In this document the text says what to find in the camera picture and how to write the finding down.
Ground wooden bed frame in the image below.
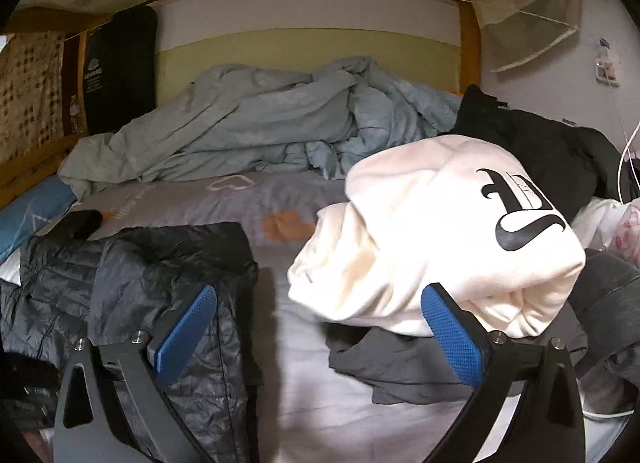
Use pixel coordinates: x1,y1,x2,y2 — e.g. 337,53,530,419
1,0,480,203

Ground blue pillow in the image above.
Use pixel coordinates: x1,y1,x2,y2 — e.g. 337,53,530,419
0,176,76,263

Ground checkered patterned curtain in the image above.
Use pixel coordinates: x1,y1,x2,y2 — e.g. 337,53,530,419
0,32,64,163

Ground white charging cable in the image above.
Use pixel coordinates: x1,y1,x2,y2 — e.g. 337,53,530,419
606,81,640,206

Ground wall power socket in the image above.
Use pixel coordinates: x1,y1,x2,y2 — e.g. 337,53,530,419
594,38,620,88

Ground black garment pile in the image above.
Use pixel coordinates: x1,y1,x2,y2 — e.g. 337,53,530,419
452,85,639,221

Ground black puffer jacket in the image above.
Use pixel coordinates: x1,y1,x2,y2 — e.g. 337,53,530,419
1,210,262,462

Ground cream white hoodie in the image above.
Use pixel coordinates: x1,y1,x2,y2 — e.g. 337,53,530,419
288,136,586,339

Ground black hanging bag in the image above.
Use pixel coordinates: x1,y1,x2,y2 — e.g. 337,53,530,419
82,6,157,134

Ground light blue rumpled duvet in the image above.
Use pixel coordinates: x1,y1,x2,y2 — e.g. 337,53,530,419
58,56,461,198

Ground dark grey garment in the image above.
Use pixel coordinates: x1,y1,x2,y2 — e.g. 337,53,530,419
326,249,639,415

